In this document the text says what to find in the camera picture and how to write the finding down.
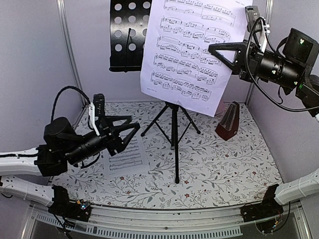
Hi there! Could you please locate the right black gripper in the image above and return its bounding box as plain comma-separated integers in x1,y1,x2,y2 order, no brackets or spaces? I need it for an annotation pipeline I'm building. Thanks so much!
208,38,302,89

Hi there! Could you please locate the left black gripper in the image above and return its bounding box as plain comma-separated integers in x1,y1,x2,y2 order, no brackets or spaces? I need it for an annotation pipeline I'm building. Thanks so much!
64,116,141,166

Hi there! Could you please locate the white sheet music paper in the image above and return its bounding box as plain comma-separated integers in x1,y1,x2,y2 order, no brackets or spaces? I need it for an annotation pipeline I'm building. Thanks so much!
105,135,150,176

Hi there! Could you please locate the purple sheet music paper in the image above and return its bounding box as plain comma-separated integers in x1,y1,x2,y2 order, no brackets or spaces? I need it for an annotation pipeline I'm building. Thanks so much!
140,0,252,117

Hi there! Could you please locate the black folding tripod stand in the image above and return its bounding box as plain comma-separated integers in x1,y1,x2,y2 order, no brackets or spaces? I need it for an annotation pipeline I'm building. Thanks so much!
141,102,201,184

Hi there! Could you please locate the black perforated music stand desk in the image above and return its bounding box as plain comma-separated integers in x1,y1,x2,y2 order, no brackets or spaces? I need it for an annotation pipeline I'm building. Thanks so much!
109,0,152,72

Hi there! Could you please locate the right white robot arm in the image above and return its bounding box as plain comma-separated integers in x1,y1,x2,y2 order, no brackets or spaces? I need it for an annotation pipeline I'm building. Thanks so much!
208,28,319,119

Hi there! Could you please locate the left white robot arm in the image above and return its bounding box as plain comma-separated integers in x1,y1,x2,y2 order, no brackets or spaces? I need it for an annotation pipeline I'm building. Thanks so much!
0,116,140,216

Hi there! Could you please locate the dark red metronome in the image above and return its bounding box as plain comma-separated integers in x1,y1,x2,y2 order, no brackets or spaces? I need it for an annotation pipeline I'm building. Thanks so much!
215,102,240,141

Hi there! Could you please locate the floral patterned table mat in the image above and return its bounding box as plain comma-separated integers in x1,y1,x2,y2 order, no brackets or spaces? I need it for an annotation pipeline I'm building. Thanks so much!
52,104,282,209

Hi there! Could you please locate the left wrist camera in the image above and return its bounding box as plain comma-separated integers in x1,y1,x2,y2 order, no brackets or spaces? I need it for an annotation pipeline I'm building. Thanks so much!
88,93,105,135

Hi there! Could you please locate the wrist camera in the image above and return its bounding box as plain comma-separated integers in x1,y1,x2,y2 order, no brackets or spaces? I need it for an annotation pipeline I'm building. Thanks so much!
244,5,272,50
88,93,105,135

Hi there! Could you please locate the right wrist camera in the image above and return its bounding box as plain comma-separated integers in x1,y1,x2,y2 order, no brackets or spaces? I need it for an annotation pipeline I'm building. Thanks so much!
244,5,272,50

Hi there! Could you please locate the right aluminium frame post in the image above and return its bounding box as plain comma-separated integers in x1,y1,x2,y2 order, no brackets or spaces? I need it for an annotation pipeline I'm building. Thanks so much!
245,0,275,105

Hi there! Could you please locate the aluminium frame post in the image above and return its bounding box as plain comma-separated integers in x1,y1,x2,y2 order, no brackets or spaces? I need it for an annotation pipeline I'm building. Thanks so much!
56,0,83,90
245,0,275,105

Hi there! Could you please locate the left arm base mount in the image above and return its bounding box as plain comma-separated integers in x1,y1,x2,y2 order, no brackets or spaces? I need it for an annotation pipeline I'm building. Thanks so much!
48,185,92,222

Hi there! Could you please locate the front aluminium rail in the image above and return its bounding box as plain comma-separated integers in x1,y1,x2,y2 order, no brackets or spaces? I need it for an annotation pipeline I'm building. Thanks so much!
21,202,314,239

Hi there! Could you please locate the left aluminium frame post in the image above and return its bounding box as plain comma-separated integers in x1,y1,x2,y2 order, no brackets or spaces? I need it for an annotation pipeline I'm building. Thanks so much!
56,0,83,90

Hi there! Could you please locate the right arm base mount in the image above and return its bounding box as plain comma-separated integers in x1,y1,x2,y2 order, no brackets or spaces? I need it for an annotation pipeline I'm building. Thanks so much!
240,184,284,222

